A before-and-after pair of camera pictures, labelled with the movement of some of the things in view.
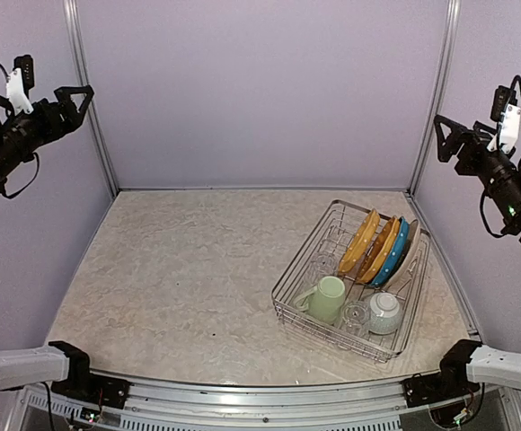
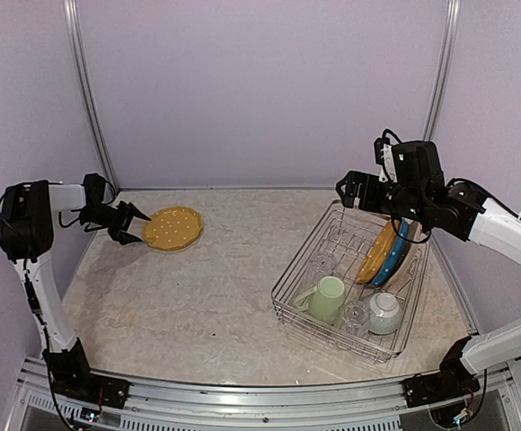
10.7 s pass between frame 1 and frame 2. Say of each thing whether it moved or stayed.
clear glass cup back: stayed
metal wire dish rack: stayed
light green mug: stayed
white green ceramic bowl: stayed
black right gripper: moved
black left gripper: moved
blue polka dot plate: stayed
